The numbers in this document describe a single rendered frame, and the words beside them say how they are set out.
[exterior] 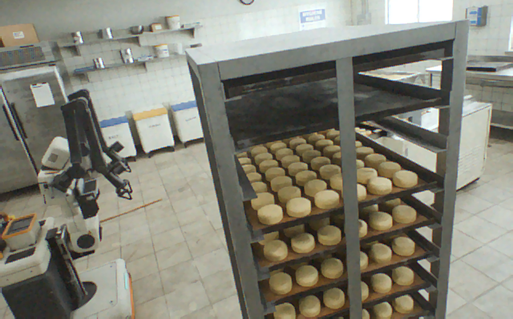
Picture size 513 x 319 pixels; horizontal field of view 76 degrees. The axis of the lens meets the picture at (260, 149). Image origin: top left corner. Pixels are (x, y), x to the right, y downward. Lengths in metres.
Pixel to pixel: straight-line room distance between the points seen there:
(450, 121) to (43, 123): 5.22
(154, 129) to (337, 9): 4.57
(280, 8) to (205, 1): 1.52
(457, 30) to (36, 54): 5.18
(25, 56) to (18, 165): 1.51
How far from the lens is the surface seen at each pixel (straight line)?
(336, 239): 0.74
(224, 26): 6.56
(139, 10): 6.28
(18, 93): 5.48
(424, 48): 0.75
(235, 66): 0.52
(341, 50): 0.57
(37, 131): 5.54
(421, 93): 0.77
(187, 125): 5.84
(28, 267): 2.37
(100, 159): 2.08
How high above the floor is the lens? 1.86
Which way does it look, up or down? 21 degrees down
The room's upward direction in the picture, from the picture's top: 9 degrees counter-clockwise
